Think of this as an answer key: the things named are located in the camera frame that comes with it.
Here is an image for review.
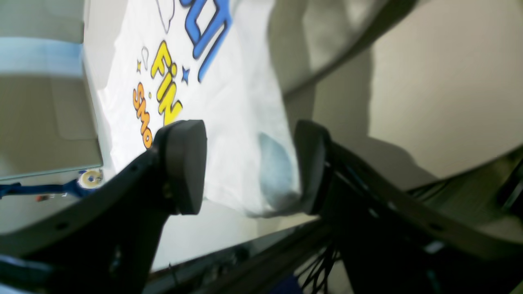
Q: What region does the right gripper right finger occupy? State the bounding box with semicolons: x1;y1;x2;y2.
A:
294;120;522;294

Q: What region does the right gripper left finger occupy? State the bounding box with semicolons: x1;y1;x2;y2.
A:
1;120;207;294

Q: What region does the white printed t-shirt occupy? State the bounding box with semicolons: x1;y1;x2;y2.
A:
84;0;300;217

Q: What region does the clear tape roll dispenser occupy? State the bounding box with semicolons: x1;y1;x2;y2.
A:
77;169;103;190

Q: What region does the grey partition panel right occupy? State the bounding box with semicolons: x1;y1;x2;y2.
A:
0;0;102;180

